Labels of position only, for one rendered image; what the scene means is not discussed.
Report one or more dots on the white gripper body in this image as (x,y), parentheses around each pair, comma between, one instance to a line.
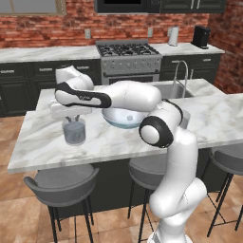
(68,110)

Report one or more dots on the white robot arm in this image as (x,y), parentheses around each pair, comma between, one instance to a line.
(177,164)

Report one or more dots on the glass of water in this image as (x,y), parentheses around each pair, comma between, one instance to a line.
(74,133)

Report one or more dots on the clear glass ice bowl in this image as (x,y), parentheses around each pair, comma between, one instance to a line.
(121,119)

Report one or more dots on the long dark base cupboard run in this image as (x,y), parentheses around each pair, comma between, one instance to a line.
(25,85)

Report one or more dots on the grey bar stool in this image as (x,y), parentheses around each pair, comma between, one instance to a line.
(147,174)
(63,186)
(228,161)

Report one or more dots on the dark kitchen island base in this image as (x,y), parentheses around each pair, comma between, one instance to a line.
(110,186)

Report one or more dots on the steel gas stove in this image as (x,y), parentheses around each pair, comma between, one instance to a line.
(129,61)

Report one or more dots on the steel sink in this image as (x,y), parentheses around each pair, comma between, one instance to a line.
(175,90)

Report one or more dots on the steel curved tap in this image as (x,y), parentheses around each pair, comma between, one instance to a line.
(184,73)

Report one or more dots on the black microwave oven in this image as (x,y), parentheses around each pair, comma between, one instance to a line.
(123,5)

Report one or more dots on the white paper towel roll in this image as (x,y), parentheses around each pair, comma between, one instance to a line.
(173,36)

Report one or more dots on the short dark base cupboard run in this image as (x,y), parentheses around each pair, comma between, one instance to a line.
(202,68)

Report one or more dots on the black coffee machine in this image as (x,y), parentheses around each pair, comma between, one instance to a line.
(201,36)

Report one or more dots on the wall socket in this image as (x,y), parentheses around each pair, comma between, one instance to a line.
(150,32)
(87,33)
(169,32)

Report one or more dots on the window with pale frame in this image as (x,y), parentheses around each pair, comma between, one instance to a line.
(31,6)

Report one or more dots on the dark wall cupboards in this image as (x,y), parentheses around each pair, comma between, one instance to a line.
(193,5)

